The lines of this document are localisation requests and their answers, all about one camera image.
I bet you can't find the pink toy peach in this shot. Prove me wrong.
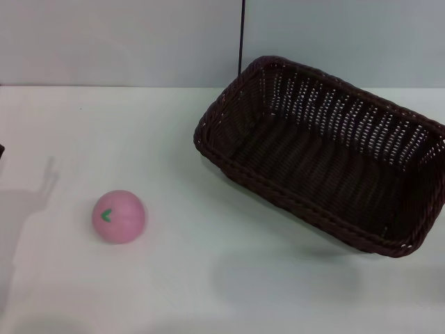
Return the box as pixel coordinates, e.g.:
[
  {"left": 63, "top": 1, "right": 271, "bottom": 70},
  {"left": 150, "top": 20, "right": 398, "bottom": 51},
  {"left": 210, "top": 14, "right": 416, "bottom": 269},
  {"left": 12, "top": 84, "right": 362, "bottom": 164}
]
[{"left": 91, "top": 189, "right": 147, "bottom": 246}]

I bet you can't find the dark brown woven basket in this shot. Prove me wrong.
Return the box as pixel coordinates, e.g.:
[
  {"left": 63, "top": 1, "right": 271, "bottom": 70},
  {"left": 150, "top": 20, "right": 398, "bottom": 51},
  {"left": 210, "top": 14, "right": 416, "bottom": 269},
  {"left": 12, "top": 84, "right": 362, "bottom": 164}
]
[{"left": 191, "top": 54, "right": 445, "bottom": 259}]

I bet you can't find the black vertical wall strip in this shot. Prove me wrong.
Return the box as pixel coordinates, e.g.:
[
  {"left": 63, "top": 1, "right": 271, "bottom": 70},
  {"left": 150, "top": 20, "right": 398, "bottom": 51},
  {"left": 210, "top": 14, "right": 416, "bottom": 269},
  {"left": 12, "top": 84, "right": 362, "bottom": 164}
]
[{"left": 236, "top": 0, "right": 246, "bottom": 76}]

